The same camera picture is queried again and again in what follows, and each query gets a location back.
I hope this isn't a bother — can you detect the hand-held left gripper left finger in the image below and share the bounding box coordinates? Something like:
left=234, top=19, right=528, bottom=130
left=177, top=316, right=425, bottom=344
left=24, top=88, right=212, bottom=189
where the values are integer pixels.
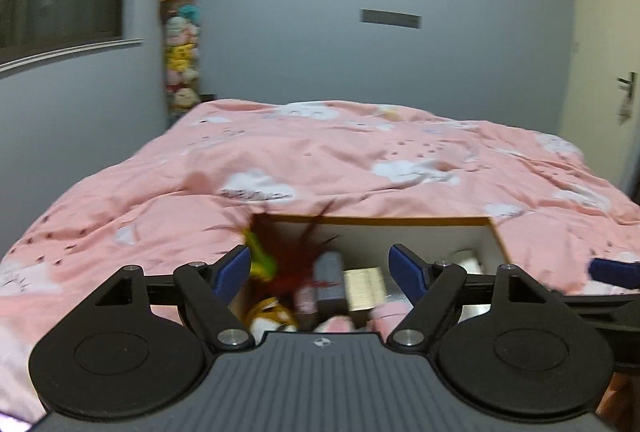
left=94, top=245, right=255, bottom=353

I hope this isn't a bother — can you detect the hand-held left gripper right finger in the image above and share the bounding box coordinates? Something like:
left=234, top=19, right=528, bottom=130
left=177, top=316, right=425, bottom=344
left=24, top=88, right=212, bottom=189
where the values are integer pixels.
left=387, top=243, right=550, bottom=353

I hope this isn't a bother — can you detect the column of plush toys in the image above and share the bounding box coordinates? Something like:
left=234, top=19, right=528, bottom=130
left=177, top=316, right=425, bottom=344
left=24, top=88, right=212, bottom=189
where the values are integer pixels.
left=159, top=0, right=203, bottom=125

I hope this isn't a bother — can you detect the grey wall plate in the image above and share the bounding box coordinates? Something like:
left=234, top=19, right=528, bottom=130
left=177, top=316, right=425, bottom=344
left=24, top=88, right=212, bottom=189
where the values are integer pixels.
left=360, top=8, right=422, bottom=30

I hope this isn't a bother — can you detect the orange cardboard box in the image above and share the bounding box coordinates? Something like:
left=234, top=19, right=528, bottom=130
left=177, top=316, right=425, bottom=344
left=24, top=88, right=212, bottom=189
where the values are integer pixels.
left=244, top=212, right=515, bottom=335

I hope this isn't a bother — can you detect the dark door handle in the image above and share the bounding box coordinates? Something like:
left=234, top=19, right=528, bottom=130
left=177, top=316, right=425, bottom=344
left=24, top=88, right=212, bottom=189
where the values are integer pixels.
left=616, top=72, right=640, bottom=125

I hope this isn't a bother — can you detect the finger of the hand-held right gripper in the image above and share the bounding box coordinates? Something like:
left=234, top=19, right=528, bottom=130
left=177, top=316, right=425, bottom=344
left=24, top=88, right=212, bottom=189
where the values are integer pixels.
left=547, top=293, right=640, bottom=329
left=588, top=257, right=640, bottom=290

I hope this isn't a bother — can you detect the pink printed blanket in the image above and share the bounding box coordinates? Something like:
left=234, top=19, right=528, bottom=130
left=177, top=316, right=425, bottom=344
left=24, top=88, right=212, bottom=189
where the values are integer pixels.
left=0, top=99, right=640, bottom=428

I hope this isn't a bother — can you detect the cream door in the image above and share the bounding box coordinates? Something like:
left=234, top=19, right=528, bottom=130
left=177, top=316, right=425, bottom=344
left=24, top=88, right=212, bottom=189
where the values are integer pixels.
left=559, top=0, right=640, bottom=208

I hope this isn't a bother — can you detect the pink fabric pouch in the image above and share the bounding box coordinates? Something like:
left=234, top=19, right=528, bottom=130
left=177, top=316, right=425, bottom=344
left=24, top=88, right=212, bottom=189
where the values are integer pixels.
left=367, top=299, right=416, bottom=333

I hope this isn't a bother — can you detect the dark grey box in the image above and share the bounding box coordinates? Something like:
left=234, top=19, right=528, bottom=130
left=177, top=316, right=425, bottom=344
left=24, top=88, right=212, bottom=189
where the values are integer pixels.
left=312, top=251, right=349, bottom=319

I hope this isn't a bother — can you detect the red feather toy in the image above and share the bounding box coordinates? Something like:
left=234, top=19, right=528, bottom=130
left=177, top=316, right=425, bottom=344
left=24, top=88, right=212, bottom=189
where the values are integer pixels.
left=210, top=199, right=346, bottom=285

